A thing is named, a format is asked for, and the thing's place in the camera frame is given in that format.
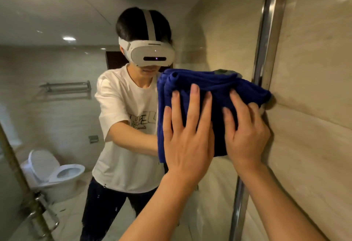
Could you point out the person's right forearm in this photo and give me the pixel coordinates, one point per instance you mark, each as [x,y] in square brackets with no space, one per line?
[277,210]

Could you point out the person's left hand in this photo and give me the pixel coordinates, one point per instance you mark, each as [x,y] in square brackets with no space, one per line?
[187,150]

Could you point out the blue microfibre cloth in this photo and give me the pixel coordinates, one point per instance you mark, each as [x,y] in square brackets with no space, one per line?
[214,84]

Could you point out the person's right hand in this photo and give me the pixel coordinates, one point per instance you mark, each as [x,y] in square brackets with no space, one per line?
[247,141]

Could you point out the silver framed wall mirror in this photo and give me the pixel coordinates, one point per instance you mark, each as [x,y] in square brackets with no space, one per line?
[55,15]

